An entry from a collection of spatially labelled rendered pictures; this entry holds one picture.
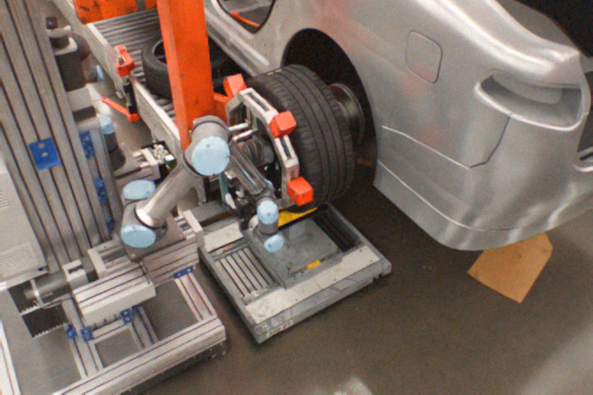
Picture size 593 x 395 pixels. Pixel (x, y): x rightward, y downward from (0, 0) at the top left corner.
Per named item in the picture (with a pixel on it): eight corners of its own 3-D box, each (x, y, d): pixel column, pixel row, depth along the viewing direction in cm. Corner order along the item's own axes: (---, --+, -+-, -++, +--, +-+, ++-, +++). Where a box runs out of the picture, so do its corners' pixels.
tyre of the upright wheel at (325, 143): (367, 121, 224) (281, 35, 260) (318, 140, 214) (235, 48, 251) (344, 223, 272) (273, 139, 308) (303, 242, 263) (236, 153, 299)
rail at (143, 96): (218, 191, 335) (214, 163, 321) (204, 197, 331) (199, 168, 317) (89, 30, 494) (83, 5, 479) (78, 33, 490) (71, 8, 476)
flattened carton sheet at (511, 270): (558, 243, 327) (560, 238, 324) (519, 304, 294) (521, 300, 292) (507, 219, 342) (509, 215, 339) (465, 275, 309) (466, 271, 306)
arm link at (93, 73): (84, 19, 212) (101, 63, 260) (52, 24, 210) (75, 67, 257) (89, 49, 211) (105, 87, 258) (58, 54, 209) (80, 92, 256)
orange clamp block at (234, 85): (249, 92, 253) (241, 72, 253) (233, 96, 250) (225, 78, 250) (243, 96, 259) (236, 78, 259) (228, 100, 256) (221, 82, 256)
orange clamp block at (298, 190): (301, 188, 241) (313, 200, 236) (286, 195, 238) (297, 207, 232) (301, 175, 237) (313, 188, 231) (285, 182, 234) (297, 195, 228)
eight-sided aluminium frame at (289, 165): (298, 227, 256) (300, 131, 221) (286, 234, 253) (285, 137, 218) (241, 163, 291) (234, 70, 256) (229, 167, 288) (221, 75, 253)
